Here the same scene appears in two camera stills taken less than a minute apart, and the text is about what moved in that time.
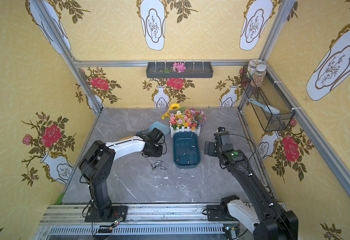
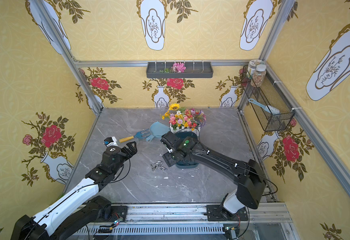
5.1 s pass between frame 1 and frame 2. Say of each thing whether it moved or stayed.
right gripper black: moved
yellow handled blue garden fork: stayed
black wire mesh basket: stayed
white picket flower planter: stayed
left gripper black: moved
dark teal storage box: stayed
